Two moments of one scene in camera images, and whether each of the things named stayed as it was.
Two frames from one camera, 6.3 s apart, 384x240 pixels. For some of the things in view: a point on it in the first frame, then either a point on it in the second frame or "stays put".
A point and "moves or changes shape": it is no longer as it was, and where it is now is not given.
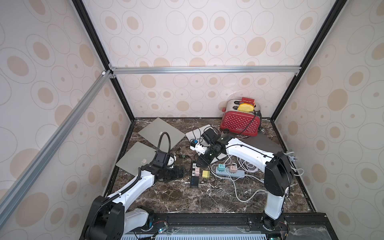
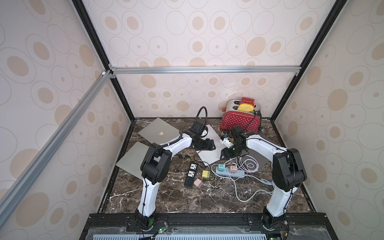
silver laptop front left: [140, 155] stays put
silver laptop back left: [152, 132] stays put
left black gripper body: [171, 173] -> [202, 144]
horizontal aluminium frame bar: [159, 69] stays put
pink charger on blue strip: [233, 168] stays put
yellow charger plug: [206, 174] stays put
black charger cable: [187, 157] -> [211, 170]
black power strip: [194, 180] moves or changes shape
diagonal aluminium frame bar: [24, 181] stays put
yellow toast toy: [246, 107] stays put
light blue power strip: [225, 172] stays put
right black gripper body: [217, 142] -> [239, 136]
